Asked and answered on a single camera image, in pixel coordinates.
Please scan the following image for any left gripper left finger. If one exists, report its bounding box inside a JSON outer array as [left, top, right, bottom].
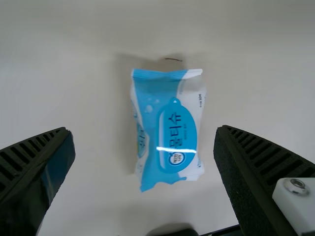
[[0, 126, 76, 236]]

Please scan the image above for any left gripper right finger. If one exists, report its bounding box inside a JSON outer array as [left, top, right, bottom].
[[213, 125, 315, 236]]

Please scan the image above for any blue white wet wipes pack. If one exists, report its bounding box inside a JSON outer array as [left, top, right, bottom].
[[129, 68, 207, 194]]

